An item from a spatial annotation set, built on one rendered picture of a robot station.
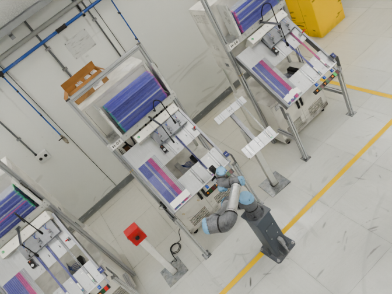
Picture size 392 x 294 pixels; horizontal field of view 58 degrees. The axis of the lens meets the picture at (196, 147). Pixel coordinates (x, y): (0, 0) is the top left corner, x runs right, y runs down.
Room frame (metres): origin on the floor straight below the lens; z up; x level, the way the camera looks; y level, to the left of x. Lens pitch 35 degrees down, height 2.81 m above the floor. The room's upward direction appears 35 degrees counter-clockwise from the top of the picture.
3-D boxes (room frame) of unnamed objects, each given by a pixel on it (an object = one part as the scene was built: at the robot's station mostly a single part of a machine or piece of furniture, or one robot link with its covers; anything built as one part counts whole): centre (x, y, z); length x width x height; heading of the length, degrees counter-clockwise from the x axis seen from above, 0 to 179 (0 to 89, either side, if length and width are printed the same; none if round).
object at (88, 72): (3.19, 0.38, 1.82); 0.68 x 0.30 x 0.20; 103
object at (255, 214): (1.97, -0.09, 0.60); 0.15 x 0.15 x 0.10
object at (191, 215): (3.03, 0.29, 0.31); 0.70 x 0.65 x 0.62; 103
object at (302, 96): (3.17, -1.18, 0.65); 1.01 x 0.73 x 1.29; 13
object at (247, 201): (1.97, -0.09, 0.72); 0.13 x 0.12 x 0.14; 56
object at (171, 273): (2.42, 0.89, 0.39); 0.24 x 0.24 x 0.78; 13
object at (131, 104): (2.92, 0.21, 1.52); 0.51 x 0.13 x 0.27; 103
